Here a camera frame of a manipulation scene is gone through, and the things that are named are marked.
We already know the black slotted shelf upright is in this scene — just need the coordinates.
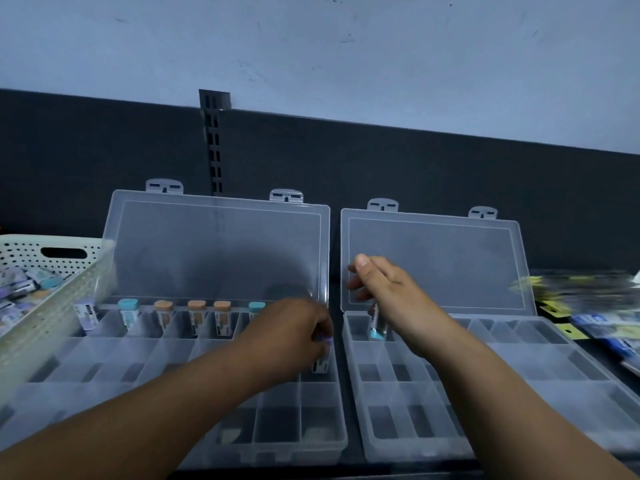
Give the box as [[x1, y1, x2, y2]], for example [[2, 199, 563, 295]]
[[199, 89, 233, 197]]

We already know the row of small tubes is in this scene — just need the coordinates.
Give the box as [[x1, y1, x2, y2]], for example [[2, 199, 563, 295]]
[[73, 297, 269, 341]]

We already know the person's right forearm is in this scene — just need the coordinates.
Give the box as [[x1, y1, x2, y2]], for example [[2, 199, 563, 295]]
[[415, 324, 640, 480]]

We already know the heap of yellow blue packets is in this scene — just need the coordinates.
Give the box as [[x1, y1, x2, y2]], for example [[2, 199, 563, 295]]
[[509, 268, 640, 378]]

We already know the purple-capped small tube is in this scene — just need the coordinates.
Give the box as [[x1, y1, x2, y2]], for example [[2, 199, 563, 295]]
[[312, 337, 335, 375]]

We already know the wide black shelf back panel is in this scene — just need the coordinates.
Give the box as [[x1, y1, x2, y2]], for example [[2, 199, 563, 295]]
[[0, 88, 213, 238]]

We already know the blue-capped small tube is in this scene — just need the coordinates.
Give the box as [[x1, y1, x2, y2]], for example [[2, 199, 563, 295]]
[[367, 302, 390, 342]]

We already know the person's right hand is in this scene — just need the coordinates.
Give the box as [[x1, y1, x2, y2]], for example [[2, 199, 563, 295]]
[[346, 253, 452, 361]]

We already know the person's left hand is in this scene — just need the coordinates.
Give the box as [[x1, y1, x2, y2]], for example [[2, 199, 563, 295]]
[[233, 297, 335, 391]]

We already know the white perforated plastic basket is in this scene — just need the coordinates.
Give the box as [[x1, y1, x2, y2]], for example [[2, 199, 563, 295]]
[[0, 234, 119, 395]]

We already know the person's left forearm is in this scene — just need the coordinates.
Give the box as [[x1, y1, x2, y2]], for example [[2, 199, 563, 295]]
[[0, 344, 266, 480]]

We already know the narrow black shelf back panel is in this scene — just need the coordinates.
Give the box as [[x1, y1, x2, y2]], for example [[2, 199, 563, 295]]
[[219, 108, 640, 275]]

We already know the pile of small tubes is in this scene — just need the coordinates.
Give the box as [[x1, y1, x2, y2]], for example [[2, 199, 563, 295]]
[[0, 267, 65, 337]]

